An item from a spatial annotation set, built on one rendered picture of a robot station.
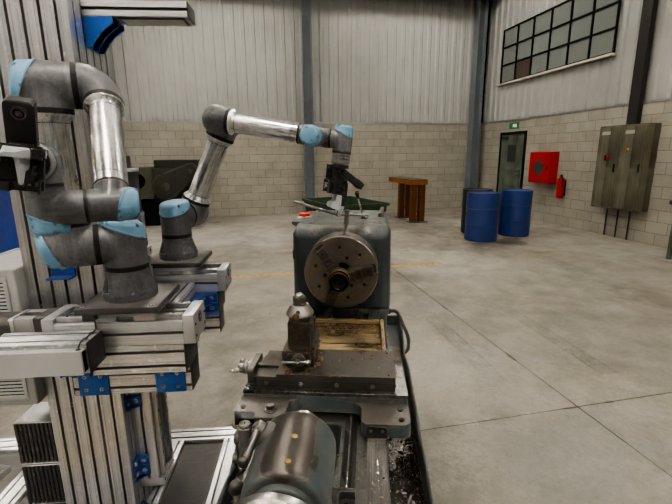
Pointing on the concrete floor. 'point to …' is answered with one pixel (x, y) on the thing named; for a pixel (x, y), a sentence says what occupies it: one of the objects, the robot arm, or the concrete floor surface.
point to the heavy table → (407, 197)
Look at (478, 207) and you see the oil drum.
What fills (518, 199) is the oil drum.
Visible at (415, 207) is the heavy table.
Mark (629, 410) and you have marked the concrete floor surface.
